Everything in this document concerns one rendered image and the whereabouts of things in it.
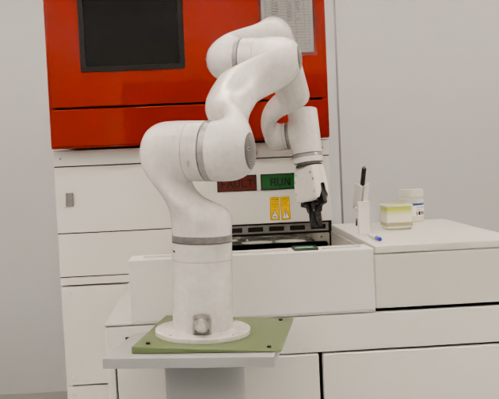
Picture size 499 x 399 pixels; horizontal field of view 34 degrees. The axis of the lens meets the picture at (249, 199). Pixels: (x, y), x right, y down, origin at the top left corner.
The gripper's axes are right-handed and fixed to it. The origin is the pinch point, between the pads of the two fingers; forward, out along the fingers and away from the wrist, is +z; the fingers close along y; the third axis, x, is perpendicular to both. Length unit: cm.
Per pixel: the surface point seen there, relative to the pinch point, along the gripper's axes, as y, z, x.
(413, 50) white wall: -95, -82, 146
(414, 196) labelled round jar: 7.9, -3.7, 31.2
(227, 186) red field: -24.6, -13.4, -12.1
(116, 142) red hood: -35, -29, -42
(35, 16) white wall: -181, -116, -8
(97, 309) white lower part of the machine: -50, 18, -46
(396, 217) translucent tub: 19.0, 2.4, 12.4
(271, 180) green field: -17.9, -13.6, -0.8
